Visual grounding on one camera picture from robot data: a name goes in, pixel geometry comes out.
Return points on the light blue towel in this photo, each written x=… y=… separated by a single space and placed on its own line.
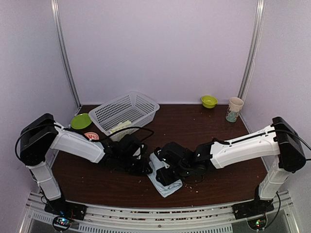
x=163 y=190

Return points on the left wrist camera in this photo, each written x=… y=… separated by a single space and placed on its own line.
x=131 y=147

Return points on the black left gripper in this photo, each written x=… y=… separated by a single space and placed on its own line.
x=142 y=170

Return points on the right aluminium corner post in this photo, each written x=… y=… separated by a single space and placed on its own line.
x=246 y=79

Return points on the green plate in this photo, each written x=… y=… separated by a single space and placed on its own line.
x=81 y=121

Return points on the circuit board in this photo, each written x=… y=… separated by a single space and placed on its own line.
x=257 y=224
x=61 y=223

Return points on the left circuit board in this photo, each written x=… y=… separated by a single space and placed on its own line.
x=61 y=223

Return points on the white perforated plastic basket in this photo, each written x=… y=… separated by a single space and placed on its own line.
x=133 y=106

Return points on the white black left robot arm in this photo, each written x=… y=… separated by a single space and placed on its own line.
x=45 y=133

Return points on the green patterned white towel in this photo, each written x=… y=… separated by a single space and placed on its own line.
x=120 y=126

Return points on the aluminium corner post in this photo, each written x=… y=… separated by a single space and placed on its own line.
x=63 y=51
x=246 y=79

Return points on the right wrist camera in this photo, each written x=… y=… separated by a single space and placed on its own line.
x=174 y=155

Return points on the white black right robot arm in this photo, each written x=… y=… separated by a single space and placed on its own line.
x=278 y=139

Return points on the left aluminium corner post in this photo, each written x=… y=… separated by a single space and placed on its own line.
x=63 y=51

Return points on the small green bowl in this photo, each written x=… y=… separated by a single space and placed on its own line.
x=209 y=101

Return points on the red patterned bowl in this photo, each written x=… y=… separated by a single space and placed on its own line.
x=92 y=136

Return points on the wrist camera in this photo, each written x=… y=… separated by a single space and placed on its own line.
x=131 y=147
x=174 y=155

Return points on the right circuit board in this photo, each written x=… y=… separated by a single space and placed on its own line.
x=257 y=224

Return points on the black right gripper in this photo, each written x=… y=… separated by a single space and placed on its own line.
x=164 y=179

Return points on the floral ceramic cup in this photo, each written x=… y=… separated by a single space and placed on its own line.
x=234 y=108

